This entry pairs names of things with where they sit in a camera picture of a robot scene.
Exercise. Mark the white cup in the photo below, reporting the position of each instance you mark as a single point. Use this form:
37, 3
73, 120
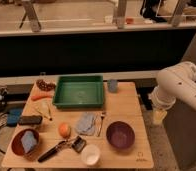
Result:
90, 155

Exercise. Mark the orange fruit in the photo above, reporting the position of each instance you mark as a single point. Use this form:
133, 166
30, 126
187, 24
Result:
64, 130

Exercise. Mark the bunch of dark grapes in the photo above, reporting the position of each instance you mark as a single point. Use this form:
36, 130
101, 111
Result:
44, 86

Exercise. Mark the yellow banana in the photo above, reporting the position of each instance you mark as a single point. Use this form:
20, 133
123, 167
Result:
43, 108

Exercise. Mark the silver fork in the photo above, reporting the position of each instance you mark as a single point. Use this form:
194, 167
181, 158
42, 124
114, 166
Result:
103, 114

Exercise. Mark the red bowl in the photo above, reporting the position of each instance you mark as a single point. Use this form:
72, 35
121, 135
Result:
17, 147

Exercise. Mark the black rectangular block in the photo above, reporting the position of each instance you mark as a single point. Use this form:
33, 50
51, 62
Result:
30, 120

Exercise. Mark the light blue cloth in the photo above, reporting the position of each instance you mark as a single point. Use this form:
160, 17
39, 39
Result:
86, 124

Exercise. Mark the green plastic tray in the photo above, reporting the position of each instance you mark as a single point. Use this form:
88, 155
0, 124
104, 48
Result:
79, 92

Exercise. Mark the purple bowl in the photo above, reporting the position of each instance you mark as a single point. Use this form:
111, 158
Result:
120, 135

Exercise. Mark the blue sponge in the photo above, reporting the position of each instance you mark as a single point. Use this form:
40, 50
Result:
28, 141

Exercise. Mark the orange carrot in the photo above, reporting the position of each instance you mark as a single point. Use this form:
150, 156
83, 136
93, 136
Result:
39, 97

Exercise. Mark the blue box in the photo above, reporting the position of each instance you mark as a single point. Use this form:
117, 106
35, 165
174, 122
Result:
13, 117

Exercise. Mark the blue grey cup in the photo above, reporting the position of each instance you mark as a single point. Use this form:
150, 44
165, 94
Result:
112, 85

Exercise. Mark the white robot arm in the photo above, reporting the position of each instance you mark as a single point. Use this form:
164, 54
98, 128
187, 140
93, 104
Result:
174, 82

